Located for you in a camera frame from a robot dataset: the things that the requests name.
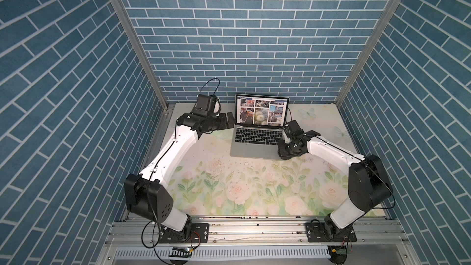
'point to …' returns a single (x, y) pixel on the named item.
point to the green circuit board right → (342, 251)
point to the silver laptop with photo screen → (259, 128)
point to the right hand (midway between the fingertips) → (285, 152)
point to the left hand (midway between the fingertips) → (230, 121)
